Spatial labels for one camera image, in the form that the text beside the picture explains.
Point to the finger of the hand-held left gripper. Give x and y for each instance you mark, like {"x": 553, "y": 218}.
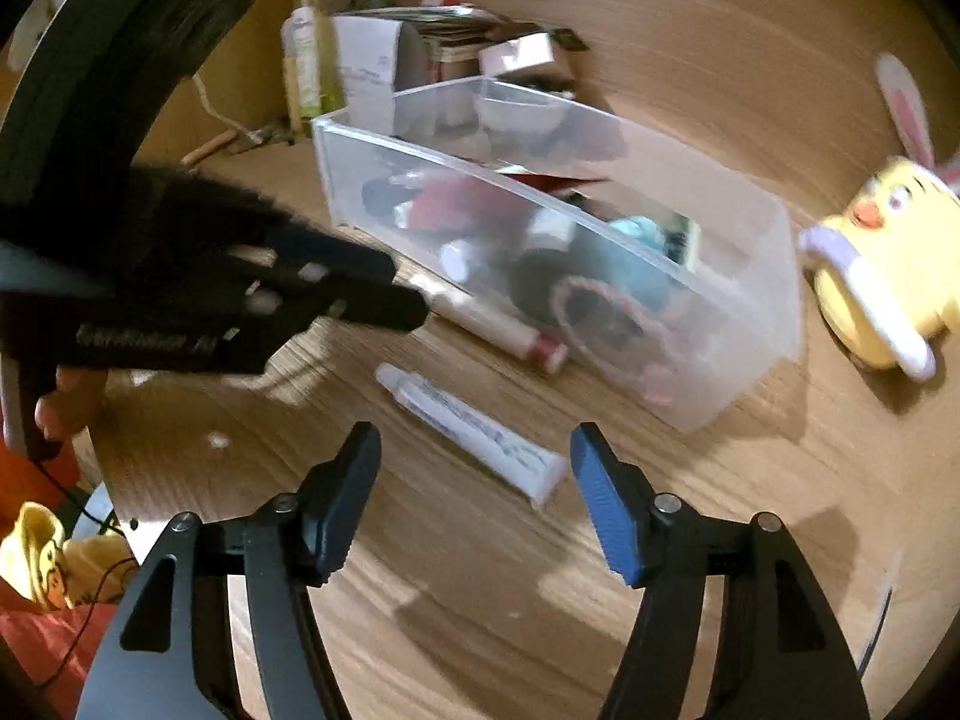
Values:
{"x": 382, "y": 307}
{"x": 345, "y": 259}

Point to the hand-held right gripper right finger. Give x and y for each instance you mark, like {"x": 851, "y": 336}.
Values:
{"x": 607, "y": 510}

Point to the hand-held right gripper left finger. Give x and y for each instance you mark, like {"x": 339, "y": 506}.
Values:
{"x": 337, "y": 525}

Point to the white ointment tube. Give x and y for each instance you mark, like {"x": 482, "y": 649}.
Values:
{"x": 472, "y": 435}

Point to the clear plastic storage box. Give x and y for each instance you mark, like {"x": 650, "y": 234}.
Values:
{"x": 720, "y": 360}

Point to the person's left hand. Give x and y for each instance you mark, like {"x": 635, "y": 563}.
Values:
{"x": 71, "y": 397}

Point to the red-capped white tube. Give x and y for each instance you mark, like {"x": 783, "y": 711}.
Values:
{"x": 487, "y": 322}

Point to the red packet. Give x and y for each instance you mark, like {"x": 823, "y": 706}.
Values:
{"x": 457, "y": 199}

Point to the black round compact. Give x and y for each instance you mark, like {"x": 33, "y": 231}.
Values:
{"x": 536, "y": 281}

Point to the wooden stick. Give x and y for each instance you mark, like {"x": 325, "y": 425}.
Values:
{"x": 210, "y": 146}

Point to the green spray bottle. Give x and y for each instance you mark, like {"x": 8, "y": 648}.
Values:
{"x": 311, "y": 67}

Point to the white open carton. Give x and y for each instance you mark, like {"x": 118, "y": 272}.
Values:
{"x": 367, "y": 60}

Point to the black curved object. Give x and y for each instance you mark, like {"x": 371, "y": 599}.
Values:
{"x": 112, "y": 52}

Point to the teal soft item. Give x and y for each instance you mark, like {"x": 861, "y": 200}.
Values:
{"x": 637, "y": 255}

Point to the small white cardboard box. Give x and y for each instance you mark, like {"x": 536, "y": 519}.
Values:
{"x": 517, "y": 52}

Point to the yellow duck plush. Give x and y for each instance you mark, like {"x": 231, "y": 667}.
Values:
{"x": 37, "y": 555}

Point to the red cloth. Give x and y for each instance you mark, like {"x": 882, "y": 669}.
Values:
{"x": 37, "y": 637}

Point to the yellow chick plush toy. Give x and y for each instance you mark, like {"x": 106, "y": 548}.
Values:
{"x": 892, "y": 262}

